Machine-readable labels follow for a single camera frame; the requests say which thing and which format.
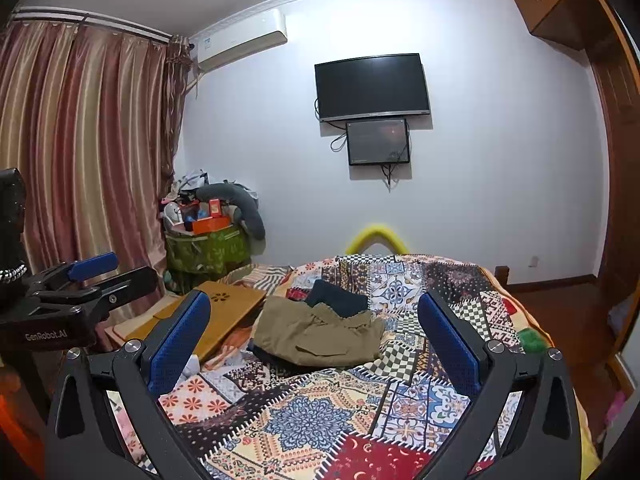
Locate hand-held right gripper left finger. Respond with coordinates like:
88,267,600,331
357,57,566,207
45,289,213,480

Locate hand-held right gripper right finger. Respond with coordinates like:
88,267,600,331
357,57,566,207
417,288,584,480

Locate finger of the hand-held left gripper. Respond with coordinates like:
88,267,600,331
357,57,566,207
27,251,120,292
37,266,159,322

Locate khaki pants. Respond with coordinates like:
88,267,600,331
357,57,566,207
248,296,386,367

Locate person's left forearm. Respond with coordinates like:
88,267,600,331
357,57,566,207
0,370,46,467

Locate wooden lap desk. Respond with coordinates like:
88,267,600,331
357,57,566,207
125,280,267,362

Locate green storage bin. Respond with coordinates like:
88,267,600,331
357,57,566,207
165,227,252,292

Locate orange box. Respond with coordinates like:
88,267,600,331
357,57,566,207
191,216,232,235

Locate striped pink curtain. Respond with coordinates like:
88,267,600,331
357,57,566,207
0,15,195,333

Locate dark navy folded cloth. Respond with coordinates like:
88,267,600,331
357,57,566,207
304,280,369,319

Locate yellow foam bed guard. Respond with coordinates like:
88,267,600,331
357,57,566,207
348,223,408,256

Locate grey long pillow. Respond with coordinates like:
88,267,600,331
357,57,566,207
195,183,266,240

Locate patchwork printed blanket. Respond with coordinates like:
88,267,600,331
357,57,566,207
105,252,601,480

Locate pink cloth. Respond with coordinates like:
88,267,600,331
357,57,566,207
602,390,629,427

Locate white air conditioner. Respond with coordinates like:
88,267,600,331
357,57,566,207
189,9,289,73

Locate brown wooden wardrobe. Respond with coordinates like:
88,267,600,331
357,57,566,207
510,0,640,361

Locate small black wall monitor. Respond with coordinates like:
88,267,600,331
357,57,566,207
346,118,411,166

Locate white curtain rail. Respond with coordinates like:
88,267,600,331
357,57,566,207
10,6,173,43

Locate black wall television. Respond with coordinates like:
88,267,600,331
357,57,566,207
314,53,432,122

